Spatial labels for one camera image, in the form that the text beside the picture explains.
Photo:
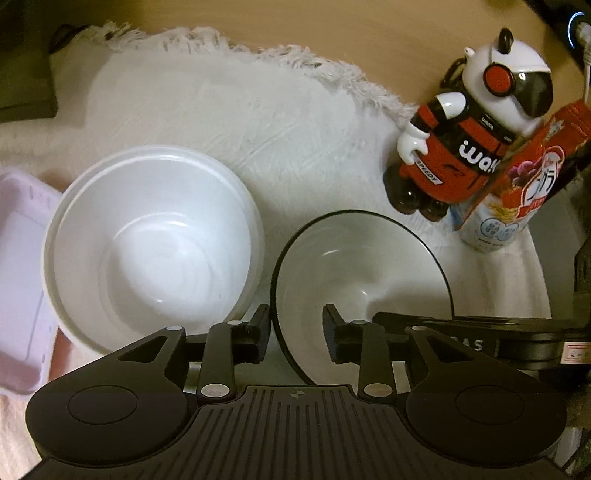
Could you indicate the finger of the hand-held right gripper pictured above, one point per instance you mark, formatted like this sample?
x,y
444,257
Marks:
x,y
397,319

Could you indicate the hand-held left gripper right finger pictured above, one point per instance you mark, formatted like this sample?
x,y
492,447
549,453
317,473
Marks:
x,y
329,330

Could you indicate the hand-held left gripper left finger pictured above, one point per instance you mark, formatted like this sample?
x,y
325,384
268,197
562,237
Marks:
x,y
263,333

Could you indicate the black-rimmed white bowl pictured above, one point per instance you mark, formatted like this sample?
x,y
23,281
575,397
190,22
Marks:
x,y
351,272

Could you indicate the large white bowl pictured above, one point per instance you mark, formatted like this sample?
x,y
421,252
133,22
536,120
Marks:
x,y
157,258

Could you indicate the lilac plastic tray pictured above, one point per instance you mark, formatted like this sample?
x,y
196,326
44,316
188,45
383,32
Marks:
x,y
23,277

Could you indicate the white plastic bottle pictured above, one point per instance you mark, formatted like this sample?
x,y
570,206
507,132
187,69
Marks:
x,y
494,233

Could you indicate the red cereal box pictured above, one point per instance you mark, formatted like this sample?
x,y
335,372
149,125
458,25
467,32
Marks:
x,y
540,170

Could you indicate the red black robot figure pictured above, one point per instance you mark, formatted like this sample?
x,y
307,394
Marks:
x,y
461,138

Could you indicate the white fringed cloth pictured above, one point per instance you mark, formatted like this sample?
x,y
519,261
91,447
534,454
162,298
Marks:
x,y
277,129

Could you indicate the black power strip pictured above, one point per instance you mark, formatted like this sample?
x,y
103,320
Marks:
x,y
556,23

